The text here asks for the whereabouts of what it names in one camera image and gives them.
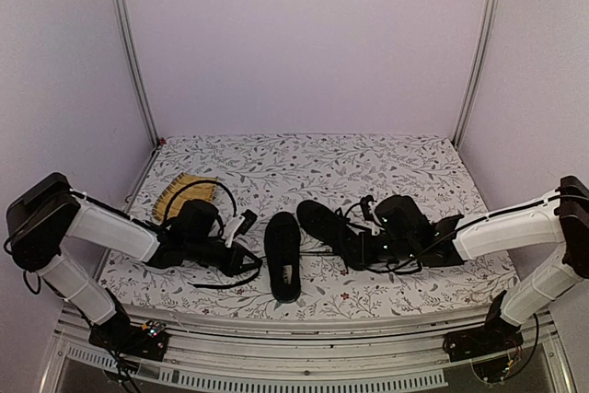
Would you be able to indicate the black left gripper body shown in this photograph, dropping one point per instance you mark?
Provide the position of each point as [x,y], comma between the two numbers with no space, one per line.
[228,266]

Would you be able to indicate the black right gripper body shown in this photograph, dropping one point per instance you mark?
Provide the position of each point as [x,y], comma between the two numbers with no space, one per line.
[369,255]

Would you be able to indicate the black shoelace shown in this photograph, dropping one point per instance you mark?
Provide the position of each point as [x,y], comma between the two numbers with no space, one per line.
[230,283]

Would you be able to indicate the red-soled shoe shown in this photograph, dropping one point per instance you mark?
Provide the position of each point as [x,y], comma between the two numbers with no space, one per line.
[324,225]

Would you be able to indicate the black shoe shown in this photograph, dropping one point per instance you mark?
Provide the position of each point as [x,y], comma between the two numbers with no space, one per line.
[282,241]

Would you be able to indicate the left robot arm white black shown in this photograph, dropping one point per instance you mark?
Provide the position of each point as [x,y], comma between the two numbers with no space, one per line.
[41,219]

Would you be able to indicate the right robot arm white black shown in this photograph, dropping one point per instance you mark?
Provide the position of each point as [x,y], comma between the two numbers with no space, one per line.
[405,240]

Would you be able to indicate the floral tablecloth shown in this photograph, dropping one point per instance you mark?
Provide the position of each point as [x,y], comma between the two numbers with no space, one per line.
[270,173]

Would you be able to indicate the woven bamboo tray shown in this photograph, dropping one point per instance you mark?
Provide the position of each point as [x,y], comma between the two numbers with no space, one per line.
[201,188]

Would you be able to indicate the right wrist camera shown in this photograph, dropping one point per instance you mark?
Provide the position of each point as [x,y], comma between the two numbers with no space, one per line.
[367,205]

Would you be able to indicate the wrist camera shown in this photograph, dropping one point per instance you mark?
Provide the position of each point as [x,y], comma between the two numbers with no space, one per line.
[367,205]
[238,225]

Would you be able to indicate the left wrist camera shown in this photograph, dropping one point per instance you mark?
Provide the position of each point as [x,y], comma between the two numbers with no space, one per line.
[238,225]

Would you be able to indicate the front aluminium rail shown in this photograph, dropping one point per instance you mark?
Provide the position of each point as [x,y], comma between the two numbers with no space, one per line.
[402,354]

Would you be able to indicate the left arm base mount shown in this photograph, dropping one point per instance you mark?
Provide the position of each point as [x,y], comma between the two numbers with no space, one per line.
[131,340]

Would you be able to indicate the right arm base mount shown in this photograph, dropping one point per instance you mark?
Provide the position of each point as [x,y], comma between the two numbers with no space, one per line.
[491,337]

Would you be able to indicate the right aluminium frame post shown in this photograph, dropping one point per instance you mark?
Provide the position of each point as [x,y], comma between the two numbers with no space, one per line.
[489,11]

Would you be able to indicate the aluminium frame post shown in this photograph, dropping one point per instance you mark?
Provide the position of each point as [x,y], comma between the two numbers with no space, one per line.
[132,62]
[489,11]

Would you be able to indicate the left aluminium frame post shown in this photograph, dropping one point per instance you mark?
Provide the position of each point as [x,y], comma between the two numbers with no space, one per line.
[132,62]

